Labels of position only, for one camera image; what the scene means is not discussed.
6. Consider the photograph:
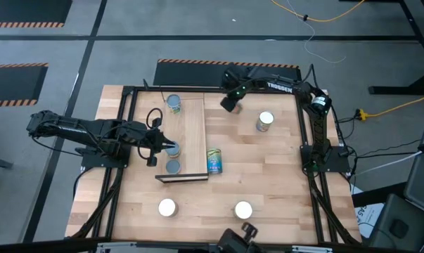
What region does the black hazard-striped floor mat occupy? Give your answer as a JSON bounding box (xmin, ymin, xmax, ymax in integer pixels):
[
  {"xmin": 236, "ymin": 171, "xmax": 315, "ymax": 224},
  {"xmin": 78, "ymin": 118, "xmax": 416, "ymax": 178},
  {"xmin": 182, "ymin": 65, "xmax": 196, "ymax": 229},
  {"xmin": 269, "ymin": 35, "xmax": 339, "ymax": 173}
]
[
  {"xmin": 152, "ymin": 58, "xmax": 303, "ymax": 89},
  {"xmin": 0, "ymin": 0, "xmax": 74, "ymax": 29},
  {"xmin": 0, "ymin": 62, "xmax": 49, "ymax": 109}
]

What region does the thick white cable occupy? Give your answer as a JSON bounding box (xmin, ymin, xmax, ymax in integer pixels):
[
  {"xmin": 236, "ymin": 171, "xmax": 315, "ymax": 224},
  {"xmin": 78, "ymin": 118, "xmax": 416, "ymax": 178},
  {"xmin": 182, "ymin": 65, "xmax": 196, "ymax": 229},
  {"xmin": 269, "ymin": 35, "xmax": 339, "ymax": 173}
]
[{"xmin": 352, "ymin": 150, "xmax": 424, "ymax": 175}]

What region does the wooden shelf with black frame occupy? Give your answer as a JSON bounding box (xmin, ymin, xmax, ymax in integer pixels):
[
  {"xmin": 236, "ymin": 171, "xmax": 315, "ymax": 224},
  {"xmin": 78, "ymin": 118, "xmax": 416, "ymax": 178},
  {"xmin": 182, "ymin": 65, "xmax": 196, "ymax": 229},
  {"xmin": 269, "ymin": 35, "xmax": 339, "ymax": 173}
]
[{"xmin": 154, "ymin": 91, "xmax": 210, "ymax": 182}]

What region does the tall peaches label can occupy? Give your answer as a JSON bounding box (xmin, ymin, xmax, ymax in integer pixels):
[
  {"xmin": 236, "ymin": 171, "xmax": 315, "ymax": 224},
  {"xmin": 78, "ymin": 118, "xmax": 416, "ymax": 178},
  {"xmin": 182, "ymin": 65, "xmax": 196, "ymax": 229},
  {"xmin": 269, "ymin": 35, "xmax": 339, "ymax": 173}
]
[{"xmin": 256, "ymin": 111, "xmax": 275, "ymax": 133}]

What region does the black device with handle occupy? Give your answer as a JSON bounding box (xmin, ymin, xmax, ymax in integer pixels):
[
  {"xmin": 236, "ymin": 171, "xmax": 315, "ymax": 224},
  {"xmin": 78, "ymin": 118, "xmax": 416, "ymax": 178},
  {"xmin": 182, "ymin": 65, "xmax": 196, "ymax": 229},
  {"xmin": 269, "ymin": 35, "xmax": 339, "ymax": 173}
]
[{"xmin": 217, "ymin": 221, "xmax": 265, "ymax": 253}]

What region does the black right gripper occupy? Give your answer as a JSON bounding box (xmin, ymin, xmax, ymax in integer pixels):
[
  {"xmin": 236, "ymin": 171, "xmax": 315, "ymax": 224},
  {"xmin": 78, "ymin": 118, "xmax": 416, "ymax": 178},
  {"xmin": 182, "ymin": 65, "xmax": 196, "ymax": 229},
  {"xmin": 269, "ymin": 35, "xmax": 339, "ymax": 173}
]
[{"xmin": 220, "ymin": 67, "xmax": 255, "ymax": 113}]

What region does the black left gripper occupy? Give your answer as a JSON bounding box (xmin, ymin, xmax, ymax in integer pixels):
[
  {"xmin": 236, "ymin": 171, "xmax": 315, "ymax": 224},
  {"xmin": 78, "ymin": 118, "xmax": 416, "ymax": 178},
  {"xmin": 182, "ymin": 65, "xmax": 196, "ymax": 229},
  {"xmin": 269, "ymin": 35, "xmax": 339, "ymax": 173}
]
[{"xmin": 136, "ymin": 119, "xmax": 176, "ymax": 167}]

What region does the blue cherries label can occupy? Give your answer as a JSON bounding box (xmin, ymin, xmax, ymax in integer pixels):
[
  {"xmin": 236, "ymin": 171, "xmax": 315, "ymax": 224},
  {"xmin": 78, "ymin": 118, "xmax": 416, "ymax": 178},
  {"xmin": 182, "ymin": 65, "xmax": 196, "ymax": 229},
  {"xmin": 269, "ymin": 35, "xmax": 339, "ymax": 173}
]
[{"xmin": 206, "ymin": 148, "xmax": 224, "ymax": 175}]

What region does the dark gray desk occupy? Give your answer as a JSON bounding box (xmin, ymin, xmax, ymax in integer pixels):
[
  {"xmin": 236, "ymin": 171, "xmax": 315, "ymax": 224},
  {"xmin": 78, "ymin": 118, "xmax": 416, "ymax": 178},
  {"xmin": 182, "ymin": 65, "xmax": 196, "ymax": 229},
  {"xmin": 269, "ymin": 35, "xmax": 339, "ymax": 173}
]
[
  {"xmin": 368, "ymin": 193, "xmax": 424, "ymax": 253},
  {"xmin": 403, "ymin": 154, "xmax": 424, "ymax": 219}
]

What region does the thin white cable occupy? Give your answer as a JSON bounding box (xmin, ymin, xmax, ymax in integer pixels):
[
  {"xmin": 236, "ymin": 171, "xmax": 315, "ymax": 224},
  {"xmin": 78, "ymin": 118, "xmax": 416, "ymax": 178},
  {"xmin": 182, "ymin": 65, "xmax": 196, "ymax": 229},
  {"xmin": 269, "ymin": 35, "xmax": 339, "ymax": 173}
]
[{"xmin": 285, "ymin": 0, "xmax": 348, "ymax": 64}]

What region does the dark gray lower desk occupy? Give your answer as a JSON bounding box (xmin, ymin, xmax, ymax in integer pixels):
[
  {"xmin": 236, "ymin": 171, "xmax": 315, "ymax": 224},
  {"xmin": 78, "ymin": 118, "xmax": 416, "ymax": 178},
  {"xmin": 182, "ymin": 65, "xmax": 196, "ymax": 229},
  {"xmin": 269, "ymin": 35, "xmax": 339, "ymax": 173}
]
[{"xmin": 368, "ymin": 193, "xmax": 424, "ymax": 253}]

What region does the silver aluminium bracket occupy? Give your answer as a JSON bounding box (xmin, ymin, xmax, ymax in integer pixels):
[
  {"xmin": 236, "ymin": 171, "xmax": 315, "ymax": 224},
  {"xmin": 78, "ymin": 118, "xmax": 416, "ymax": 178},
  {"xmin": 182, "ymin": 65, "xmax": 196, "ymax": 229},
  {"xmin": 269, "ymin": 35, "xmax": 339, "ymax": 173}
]
[
  {"xmin": 96, "ymin": 241, "xmax": 139, "ymax": 253},
  {"xmin": 290, "ymin": 245, "xmax": 334, "ymax": 253}
]

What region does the orange pineapple label can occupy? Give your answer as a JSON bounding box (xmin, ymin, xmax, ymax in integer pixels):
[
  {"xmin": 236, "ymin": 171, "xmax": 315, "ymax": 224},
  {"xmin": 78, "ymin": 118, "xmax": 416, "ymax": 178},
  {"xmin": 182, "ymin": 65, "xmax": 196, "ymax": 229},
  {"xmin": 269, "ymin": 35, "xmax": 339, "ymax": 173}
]
[{"xmin": 158, "ymin": 198, "xmax": 179, "ymax": 218}]

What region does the yellowish label can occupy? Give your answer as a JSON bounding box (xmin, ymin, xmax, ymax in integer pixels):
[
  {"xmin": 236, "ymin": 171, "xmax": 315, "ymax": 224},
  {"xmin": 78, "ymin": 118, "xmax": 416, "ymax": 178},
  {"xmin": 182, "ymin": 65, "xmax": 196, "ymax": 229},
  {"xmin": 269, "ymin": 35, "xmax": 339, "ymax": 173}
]
[{"xmin": 165, "ymin": 140, "xmax": 182, "ymax": 160}]

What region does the yellow extension cable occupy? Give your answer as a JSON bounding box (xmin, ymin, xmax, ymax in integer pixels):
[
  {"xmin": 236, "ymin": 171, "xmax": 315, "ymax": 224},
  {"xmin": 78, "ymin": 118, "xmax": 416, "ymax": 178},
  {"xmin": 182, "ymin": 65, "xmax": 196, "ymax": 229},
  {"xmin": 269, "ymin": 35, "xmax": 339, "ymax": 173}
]
[
  {"xmin": 270, "ymin": 0, "xmax": 366, "ymax": 23},
  {"xmin": 368, "ymin": 91, "xmax": 424, "ymax": 119}
]

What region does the black desk leg frame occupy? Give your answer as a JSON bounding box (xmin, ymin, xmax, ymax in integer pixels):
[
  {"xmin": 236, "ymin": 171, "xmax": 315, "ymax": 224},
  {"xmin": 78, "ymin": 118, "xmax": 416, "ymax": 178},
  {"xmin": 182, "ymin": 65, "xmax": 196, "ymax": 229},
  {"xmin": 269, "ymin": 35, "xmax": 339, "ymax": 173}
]
[{"xmin": 338, "ymin": 0, "xmax": 424, "ymax": 96}]

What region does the white printed box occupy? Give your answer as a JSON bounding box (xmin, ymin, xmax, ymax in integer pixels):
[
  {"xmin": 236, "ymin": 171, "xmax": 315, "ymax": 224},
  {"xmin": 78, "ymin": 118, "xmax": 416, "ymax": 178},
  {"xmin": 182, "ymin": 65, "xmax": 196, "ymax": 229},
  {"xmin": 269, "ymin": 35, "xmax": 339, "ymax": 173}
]
[{"xmin": 350, "ymin": 184, "xmax": 385, "ymax": 240}]

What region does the black table frame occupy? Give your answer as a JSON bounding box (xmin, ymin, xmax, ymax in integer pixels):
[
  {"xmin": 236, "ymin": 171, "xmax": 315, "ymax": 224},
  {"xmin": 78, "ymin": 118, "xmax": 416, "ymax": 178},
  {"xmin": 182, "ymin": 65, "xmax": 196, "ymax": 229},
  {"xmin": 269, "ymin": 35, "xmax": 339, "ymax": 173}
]
[{"xmin": 69, "ymin": 79, "xmax": 362, "ymax": 247}]

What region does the green yellow label can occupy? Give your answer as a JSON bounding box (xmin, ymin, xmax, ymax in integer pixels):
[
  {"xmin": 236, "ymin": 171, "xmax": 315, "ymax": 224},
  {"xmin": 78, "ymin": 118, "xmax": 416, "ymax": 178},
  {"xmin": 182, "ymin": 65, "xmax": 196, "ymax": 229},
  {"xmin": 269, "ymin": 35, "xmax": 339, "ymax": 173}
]
[{"xmin": 165, "ymin": 93, "xmax": 182, "ymax": 115}]

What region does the dark gray desk top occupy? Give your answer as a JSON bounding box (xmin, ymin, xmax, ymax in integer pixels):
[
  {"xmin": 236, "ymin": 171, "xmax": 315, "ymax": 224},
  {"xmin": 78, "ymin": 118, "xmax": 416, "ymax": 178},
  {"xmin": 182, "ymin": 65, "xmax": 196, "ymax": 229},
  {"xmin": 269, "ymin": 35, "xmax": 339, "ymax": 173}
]
[{"xmin": 403, "ymin": 154, "xmax": 424, "ymax": 219}]

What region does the short yellow pink rings can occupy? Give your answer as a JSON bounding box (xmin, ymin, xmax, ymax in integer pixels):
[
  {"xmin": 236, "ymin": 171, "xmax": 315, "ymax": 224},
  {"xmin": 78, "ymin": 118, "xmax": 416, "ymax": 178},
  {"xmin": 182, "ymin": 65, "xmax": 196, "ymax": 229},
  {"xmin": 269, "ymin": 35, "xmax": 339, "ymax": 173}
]
[{"xmin": 165, "ymin": 158, "xmax": 182, "ymax": 175}]

